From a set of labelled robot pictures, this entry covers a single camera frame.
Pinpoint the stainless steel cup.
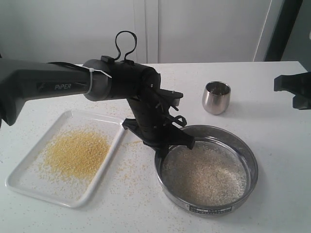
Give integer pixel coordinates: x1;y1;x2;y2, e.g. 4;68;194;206
202;81;231;115

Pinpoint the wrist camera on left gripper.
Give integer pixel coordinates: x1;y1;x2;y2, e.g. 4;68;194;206
158;89;183;107

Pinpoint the white rectangular tray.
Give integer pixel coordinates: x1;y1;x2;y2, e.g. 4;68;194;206
5;110;125;208

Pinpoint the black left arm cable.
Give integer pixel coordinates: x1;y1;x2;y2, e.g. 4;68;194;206
115;31;138;63

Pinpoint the yellow millet pile on tray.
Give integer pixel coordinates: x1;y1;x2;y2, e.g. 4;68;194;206
40;130;111;181

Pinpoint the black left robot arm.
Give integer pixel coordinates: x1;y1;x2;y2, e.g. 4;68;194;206
0;57;195;150

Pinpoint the round steel mesh sieve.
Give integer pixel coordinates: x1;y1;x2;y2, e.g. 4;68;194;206
155;125;258;217

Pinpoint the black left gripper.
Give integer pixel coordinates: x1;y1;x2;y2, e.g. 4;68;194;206
122;88;195;151

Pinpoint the white zip tie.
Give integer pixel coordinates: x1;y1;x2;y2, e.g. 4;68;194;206
88;68;112;95

